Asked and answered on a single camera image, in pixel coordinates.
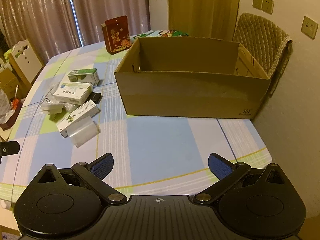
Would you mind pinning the beige wall outlet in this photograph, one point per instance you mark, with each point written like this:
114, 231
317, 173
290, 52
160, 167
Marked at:
310, 27

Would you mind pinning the white plant print medicine box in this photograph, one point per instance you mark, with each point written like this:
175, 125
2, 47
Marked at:
75, 116

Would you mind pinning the black remote control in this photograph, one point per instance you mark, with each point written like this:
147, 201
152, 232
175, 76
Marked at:
96, 97

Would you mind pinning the mauve curtain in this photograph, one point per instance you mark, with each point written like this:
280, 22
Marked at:
110, 2
37, 10

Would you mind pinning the dark brown tray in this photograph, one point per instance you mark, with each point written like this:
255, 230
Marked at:
11, 123

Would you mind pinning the quilted cover chair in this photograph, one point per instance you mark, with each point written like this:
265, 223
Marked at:
260, 37

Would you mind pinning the brown cardboard box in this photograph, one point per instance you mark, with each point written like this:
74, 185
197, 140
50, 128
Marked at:
187, 95

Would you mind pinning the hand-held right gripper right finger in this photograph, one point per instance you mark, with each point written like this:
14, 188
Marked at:
220, 166

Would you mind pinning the green cartoon snack bag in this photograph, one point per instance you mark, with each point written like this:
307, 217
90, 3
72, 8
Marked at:
165, 33

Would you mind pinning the wooden door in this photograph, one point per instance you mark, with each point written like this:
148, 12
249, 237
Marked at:
200, 5

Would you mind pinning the red gift box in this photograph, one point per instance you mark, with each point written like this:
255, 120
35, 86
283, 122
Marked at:
117, 37

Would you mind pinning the white wooden chair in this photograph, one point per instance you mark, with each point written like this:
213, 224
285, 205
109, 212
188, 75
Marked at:
25, 55

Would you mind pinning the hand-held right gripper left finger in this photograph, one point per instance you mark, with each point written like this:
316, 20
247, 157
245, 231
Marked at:
102, 166

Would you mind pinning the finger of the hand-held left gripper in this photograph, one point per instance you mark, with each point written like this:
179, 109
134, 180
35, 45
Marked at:
10, 148

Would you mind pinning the white power adapter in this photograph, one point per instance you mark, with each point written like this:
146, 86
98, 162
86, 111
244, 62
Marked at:
51, 108

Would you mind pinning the clear plastic tray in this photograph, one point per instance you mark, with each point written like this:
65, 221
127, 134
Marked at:
83, 133

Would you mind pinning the green medicine box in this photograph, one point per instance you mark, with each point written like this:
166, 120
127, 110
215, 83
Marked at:
83, 76

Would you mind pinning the clear plastic bag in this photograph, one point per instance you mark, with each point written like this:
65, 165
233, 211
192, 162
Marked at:
56, 87

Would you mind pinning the checkered cloth desktop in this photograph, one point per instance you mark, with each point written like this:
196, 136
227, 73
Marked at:
162, 142

